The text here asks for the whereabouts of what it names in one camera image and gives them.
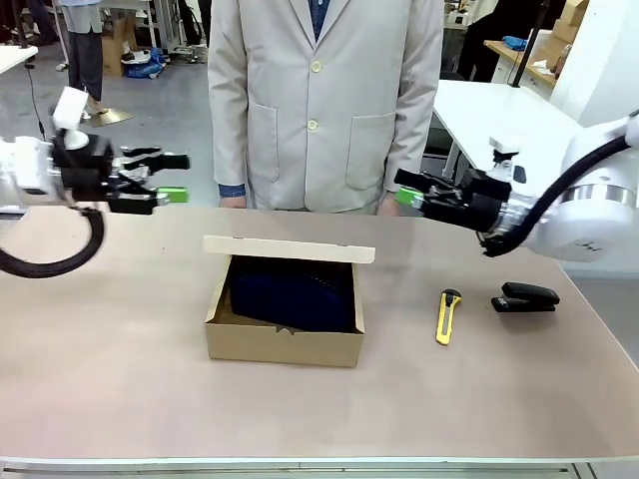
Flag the large white table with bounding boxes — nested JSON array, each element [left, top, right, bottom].
[[421, 78, 588, 186]]

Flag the wooden workbench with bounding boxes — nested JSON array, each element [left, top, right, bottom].
[[482, 39, 560, 90]]

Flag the beige lab coat torso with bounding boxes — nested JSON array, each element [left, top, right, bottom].
[[206, 0, 445, 216]]

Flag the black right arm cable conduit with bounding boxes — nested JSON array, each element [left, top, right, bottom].
[[480, 133, 639, 259]]

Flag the grey metal table edge frame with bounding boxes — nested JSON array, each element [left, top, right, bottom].
[[0, 456, 639, 479]]

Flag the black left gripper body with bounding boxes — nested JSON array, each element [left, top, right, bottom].
[[51, 133, 125, 205]]

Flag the black stapler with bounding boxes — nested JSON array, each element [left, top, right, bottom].
[[490, 281, 561, 314]]

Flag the black vertical pole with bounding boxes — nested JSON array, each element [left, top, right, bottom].
[[508, 0, 551, 90]]

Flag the small white background table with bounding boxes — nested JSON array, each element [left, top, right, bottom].
[[0, 44, 41, 76]]

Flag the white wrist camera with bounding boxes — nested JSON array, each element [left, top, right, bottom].
[[51, 86, 90, 151], [487, 136, 528, 187]]

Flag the gold floor base plate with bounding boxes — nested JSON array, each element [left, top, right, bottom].
[[79, 106, 136, 130]]

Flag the person's left hand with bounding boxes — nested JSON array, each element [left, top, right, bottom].
[[376, 191, 401, 218]]

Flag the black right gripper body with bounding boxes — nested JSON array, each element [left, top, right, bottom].
[[455, 170, 514, 235]]

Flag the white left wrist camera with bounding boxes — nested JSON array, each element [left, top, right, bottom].
[[51, 86, 90, 151]]

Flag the blue plastic bag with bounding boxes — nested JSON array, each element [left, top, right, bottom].
[[121, 48, 167, 81]]

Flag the person's right forearm beige sleeve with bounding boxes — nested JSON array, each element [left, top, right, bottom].
[[206, 89, 251, 199]]

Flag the person's left forearm beige sleeve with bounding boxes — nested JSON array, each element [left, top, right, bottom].
[[382, 89, 444, 195]]

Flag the yellow utility knife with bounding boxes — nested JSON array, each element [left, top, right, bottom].
[[434, 287, 463, 346]]

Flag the navy blue pencil case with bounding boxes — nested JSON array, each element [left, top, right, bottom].
[[227, 255, 358, 334]]

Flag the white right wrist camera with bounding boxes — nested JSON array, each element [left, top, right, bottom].
[[487, 136, 528, 187]]

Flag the stacked cardboard boxes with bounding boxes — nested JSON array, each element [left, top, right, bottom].
[[550, 0, 591, 45]]

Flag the brown cardboard carton on floor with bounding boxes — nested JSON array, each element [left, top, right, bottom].
[[101, 17, 135, 78]]

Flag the background person in black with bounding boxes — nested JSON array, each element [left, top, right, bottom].
[[456, 0, 543, 84]]

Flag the brown cardboard box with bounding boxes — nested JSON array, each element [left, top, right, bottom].
[[202, 235, 377, 369]]

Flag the background person in grey trousers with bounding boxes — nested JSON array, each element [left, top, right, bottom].
[[56, 0, 110, 114]]

